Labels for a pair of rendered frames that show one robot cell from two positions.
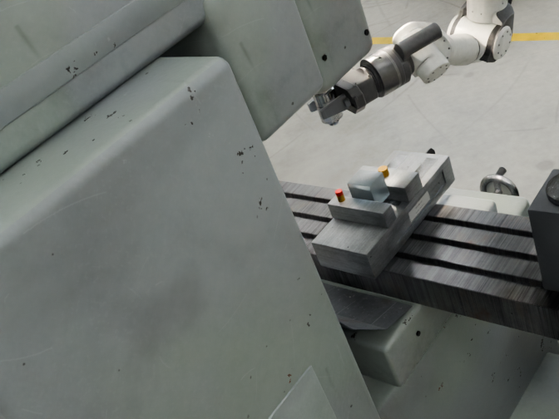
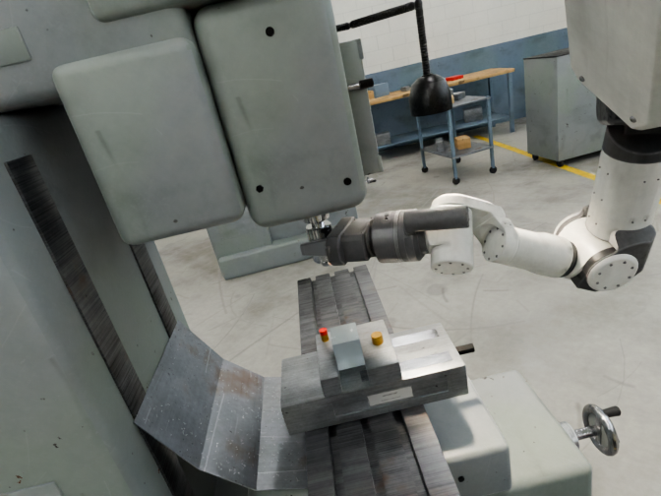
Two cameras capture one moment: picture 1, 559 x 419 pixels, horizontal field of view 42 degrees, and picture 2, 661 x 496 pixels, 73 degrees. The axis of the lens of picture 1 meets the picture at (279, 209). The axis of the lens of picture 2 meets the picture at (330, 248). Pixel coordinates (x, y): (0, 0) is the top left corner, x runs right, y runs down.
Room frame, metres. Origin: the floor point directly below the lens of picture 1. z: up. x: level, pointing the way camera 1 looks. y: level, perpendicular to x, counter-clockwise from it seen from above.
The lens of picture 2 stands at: (0.76, -0.64, 1.53)
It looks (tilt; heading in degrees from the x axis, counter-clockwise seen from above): 23 degrees down; 38
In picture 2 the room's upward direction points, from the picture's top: 13 degrees counter-clockwise
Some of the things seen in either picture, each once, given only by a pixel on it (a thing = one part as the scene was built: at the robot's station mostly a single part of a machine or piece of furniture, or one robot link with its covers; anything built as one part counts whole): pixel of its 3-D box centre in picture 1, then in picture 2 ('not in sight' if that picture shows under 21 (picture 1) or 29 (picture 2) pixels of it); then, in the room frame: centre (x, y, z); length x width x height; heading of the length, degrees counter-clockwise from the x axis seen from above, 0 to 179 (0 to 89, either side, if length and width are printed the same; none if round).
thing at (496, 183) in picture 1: (493, 199); (584, 432); (1.65, -0.57, 0.61); 0.16 x 0.12 x 0.12; 128
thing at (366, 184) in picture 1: (368, 189); (346, 345); (1.32, -0.19, 1.02); 0.06 x 0.05 x 0.06; 38
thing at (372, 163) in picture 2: not in sight; (359, 110); (1.41, -0.26, 1.44); 0.04 x 0.04 x 0.21; 38
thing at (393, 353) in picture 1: (388, 273); (368, 432); (1.34, -0.17, 0.77); 0.50 x 0.35 x 0.12; 128
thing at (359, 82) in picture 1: (364, 84); (370, 239); (1.36, -0.26, 1.23); 0.13 x 0.12 x 0.10; 13
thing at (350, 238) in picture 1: (383, 203); (367, 367); (1.34, -0.22, 0.96); 0.35 x 0.15 x 0.11; 128
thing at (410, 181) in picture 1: (385, 183); (377, 350); (1.35, -0.24, 1.00); 0.15 x 0.06 x 0.04; 38
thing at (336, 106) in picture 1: (335, 108); (316, 249); (1.31, -0.18, 1.23); 0.06 x 0.02 x 0.03; 103
